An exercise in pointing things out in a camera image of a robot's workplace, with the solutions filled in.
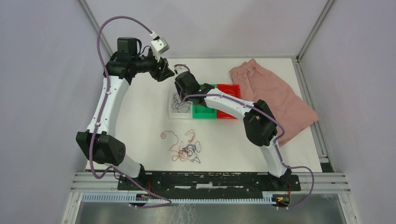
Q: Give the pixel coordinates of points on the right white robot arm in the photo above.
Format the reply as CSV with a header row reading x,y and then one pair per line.
x,y
258,120

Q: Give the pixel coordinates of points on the red plastic bin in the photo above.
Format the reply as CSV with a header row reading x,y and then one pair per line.
x,y
232,90

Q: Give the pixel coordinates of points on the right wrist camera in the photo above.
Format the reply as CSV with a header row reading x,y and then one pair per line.
x,y
180,68

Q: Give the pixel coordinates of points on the green plastic bin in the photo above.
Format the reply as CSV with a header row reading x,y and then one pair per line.
x,y
202,112

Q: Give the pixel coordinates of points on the pink cloth shorts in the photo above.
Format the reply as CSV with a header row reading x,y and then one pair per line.
x,y
258,83

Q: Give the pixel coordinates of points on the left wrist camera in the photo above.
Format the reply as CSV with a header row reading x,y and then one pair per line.
x,y
159,45

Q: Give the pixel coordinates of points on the clear plastic bin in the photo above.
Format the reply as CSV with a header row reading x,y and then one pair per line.
x,y
176,108

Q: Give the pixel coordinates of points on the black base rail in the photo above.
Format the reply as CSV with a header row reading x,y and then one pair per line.
x,y
211,185

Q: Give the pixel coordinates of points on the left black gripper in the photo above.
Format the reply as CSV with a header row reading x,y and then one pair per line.
x,y
164,73

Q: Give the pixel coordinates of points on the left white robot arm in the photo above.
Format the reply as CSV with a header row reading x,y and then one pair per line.
x,y
98,142

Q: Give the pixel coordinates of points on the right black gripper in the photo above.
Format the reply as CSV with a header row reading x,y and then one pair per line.
x,y
181,94

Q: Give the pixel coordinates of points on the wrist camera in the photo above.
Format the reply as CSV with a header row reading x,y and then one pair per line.
x,y
180,68
159,45

